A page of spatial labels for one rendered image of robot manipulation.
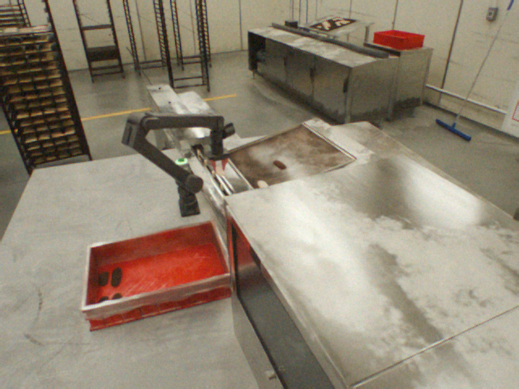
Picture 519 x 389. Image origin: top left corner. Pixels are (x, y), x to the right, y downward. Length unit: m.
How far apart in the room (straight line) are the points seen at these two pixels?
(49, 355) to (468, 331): 1.08
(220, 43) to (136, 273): 7.93
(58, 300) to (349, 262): 1.04
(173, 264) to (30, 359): 0.52
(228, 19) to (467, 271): 8.57
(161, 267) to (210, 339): 0.37
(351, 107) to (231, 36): 5.22
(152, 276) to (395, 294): 0.94
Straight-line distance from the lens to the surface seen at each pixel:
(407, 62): 4.92
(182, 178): 1.58
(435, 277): 0.71
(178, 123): 1.50
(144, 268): 1.44
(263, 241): 0.72
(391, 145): 2.36
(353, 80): 4.28
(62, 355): 1.28
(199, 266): 1.40
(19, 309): 1.49
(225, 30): 9.04
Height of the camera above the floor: 1.76
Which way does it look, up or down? 32 degrees down
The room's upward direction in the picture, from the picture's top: 2 degrees counter-clockwise
